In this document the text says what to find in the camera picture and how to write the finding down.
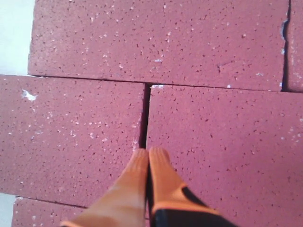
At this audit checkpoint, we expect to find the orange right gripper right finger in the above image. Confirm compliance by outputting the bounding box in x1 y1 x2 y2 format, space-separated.
148 148 234 227

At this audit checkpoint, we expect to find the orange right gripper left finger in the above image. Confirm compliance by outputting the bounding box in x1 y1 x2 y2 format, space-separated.
60 148 148 227

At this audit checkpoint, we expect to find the red brick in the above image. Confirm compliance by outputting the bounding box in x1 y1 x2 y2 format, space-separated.
0 76 144 207
282 0 303 93
28 0 289 91
11 197 84 227
147 85 303 227

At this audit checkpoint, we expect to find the red brick under leaning one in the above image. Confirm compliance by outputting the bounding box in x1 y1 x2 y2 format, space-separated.
147 85 303 227

